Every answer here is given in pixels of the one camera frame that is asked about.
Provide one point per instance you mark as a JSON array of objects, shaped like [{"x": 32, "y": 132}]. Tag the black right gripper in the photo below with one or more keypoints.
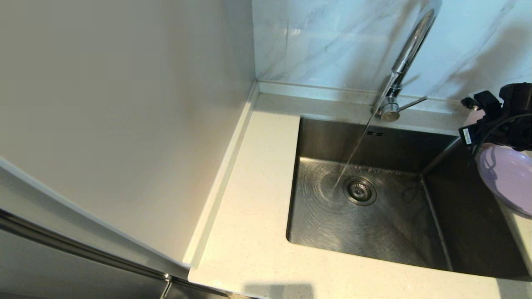
[{"x": 513, "y": 131}]

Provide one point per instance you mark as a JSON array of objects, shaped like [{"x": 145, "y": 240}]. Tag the pink bowl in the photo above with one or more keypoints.
[{"x": 474, "y": 118}]

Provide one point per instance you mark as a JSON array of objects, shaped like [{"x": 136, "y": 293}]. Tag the purple plate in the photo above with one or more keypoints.
[{"x": 509, "y": 178}]

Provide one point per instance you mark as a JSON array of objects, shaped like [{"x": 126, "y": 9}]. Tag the chrome kitchen faucet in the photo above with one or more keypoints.
[{"x": 411, "y": 45}]

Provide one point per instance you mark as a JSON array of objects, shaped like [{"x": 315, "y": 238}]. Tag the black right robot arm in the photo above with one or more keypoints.
[{"x": 517, "y": 97}]

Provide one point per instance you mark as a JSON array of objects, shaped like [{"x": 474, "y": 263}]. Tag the stainless steel sink basin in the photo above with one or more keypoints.
[{"x": 374, "y": 236}]

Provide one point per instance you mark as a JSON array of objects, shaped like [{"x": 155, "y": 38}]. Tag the running water stream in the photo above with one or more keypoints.
[{"x": 351, "y": 153}]

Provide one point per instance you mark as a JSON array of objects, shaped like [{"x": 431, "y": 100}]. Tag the round metal drain strainer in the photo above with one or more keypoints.
[{"x": 360, "y": 191}]

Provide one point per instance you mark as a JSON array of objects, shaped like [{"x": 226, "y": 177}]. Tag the white tall cabinet side panel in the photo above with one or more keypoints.
[{"x": 124, "y": 104}]

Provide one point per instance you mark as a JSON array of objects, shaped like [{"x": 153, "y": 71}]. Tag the chrome door trim bar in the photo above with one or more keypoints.
[{"x": 83, "y": 250}]

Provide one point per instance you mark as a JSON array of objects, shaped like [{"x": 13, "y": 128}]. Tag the grey steel appliance door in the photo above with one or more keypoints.
[{"x": 62, "y": 278}]

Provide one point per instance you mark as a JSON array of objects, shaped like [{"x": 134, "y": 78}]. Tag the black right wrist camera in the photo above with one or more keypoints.
[{"x": 466, "y": 135}]

